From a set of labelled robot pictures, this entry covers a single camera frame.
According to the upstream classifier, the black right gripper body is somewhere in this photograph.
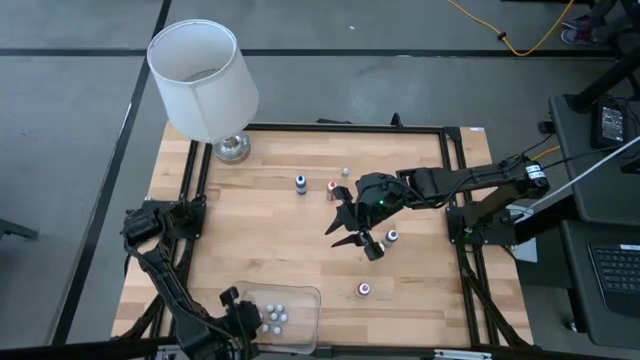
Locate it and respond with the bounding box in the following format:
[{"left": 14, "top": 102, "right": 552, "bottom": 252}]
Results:
[{"left": 333, "top": 172, "right": 417, "bottom": 262}]

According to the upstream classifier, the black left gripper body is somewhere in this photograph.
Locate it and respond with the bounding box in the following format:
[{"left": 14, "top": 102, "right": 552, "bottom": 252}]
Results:
[{"left": 219, "top": 286, "right": 264, "bottom": 360}]

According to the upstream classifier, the clear plastic container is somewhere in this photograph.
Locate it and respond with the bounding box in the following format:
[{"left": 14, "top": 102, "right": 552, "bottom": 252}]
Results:
[{"left": 219, "top": 280, "right": 322, "bottom": 355}]

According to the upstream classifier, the white paper sheet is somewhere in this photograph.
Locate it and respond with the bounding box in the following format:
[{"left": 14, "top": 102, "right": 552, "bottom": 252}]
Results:
[{"left": 512, "top": 238, "right": 539, "bottom": 264}]

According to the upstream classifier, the table lamp white shade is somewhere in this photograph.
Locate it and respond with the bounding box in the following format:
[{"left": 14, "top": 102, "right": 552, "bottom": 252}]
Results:
[{"left": 146, "top": 18, "right": 260, "bottom": 165}]

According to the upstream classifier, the dark grey side desk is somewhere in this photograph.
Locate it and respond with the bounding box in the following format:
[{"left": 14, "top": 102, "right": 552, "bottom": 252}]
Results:
[{"left": 547, "top": 92, "right": 640, "bottom": 351}]

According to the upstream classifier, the black power adapter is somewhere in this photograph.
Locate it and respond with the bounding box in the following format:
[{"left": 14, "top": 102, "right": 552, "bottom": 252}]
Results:
[{"left": 590, "top": 99, "right": 634, "bottom": 150}]

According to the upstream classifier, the black stand leg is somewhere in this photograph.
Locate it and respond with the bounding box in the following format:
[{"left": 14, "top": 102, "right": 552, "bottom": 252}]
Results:
[{"left": 564, "top": 57, "right": 640, "bottom": 114}]

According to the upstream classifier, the black laptop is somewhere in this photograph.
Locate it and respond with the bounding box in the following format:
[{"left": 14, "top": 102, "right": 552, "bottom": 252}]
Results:
[{"left": 587, "top": 242, "right": 640, "bottom": 319}]

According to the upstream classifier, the black floor object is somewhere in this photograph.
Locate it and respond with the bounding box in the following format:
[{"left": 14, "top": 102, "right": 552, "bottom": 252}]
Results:
[{"left": 0, "top": 218, "right": 40, "bottom": 241}]

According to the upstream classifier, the person's shoe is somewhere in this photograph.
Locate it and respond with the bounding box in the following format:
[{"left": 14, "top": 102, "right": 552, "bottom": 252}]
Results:
[
  {"left": 560, "top": 14, "right": 596, "bottom": 32},
  {"left": 559, "top": 28, "right": 599, "bottom": 47}
]

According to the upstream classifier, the black aluminium table frame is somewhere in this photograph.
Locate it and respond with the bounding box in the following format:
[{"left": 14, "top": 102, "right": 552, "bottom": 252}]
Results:
[{"left": 112, "top": 122, "right": 534, "bottom": 351}]

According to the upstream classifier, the silver metal bracket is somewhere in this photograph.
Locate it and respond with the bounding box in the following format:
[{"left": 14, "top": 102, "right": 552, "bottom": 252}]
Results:
[{"left": 433, "top": 348, "right": 494, "bottom": 360}]

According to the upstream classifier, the yellow extension cable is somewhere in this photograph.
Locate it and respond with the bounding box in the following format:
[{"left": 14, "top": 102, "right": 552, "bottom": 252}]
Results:
[{"left": 446, "top": 0, "right": 576, "bottom": 58}]

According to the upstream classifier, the white cable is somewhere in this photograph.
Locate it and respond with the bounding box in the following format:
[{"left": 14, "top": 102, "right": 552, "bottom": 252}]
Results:
[{"left": 519, "top": 134, "right": 640, "bottom": 216}]

